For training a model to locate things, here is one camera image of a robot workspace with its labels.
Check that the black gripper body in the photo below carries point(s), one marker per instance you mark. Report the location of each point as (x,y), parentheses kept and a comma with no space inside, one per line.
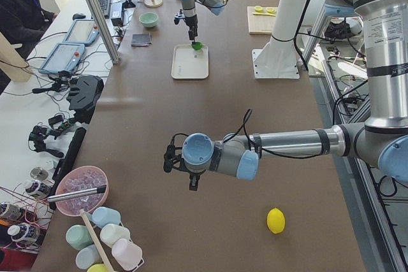
(191,25)
(193,176)

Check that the black flat bar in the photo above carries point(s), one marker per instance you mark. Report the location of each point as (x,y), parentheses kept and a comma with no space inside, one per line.
(65,165)

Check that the seated person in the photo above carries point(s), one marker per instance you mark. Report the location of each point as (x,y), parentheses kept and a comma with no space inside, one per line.
(24,22)

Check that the yellow plastic cup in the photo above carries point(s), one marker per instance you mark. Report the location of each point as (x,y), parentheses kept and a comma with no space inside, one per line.
(97,268)

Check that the yellow lemon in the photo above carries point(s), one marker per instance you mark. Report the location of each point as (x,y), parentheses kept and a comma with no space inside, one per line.
(275,221)

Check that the cream plastic cup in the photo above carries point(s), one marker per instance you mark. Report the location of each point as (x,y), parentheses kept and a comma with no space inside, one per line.
(111,233)

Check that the pink bowl with ice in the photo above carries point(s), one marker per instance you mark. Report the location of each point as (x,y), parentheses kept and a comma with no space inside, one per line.
(79,180)

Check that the blue plastic cup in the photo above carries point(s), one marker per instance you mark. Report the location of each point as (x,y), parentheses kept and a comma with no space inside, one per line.
(102,216)

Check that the computer mouse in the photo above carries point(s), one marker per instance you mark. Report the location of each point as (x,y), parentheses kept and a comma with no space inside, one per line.
(77,16)

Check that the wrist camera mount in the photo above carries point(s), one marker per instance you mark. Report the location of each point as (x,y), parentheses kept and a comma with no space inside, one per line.
(171,159)
(178,17)

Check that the green ceramic bowl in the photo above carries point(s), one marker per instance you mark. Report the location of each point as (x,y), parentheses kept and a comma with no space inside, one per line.
(149,19)

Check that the wooden stick handle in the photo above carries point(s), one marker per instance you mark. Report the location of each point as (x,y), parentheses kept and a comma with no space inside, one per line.
(96,241)

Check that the lemon slice half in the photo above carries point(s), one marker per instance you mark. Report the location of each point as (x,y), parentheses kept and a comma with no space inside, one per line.
(258,9)
(270,10)

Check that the grey folded cloth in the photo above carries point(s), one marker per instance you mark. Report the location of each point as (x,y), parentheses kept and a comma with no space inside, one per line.
(141,40)

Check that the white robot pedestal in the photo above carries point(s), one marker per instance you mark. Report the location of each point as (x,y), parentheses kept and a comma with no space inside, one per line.
(277,59)

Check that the green lemon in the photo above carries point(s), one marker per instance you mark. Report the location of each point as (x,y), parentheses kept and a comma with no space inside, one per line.
(196,45)

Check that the aluminium frame post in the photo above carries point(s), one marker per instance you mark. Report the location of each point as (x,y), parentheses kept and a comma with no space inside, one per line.
(100,21)

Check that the lower teach pendant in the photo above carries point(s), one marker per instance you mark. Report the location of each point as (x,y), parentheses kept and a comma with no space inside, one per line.
(64,57)

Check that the metal tongs tool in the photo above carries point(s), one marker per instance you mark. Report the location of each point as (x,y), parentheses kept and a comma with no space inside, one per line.
(80,193)

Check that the grey-blue plastic cup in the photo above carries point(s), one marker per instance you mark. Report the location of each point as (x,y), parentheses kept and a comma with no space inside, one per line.
(87,257)

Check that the wooden cutting board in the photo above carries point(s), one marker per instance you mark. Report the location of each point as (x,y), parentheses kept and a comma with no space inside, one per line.
(260,24)

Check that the upper teach pendant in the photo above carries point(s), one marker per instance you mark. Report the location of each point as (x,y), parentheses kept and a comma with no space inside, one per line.
(82,31)

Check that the teach pendant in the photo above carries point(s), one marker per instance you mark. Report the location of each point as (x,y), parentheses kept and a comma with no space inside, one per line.
(64,57)
(82,31)

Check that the pink plastic cup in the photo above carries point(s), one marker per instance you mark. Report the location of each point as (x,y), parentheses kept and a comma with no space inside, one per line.
(127,254)

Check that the black keyboard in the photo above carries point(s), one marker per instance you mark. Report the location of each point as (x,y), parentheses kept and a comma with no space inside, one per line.
(105,6)

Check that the green plastic cup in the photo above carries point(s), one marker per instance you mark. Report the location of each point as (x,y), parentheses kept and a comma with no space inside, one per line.
(78,237)

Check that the black plastic bracket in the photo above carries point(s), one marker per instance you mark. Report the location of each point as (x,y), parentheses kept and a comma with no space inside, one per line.
(83,95)

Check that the cream rabbit tray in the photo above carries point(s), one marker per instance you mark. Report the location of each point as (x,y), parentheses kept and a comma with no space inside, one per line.
(189,63)

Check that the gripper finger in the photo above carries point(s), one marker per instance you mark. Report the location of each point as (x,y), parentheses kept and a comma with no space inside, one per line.
(195,182)
(192,184)
(195,33)
(190,33)

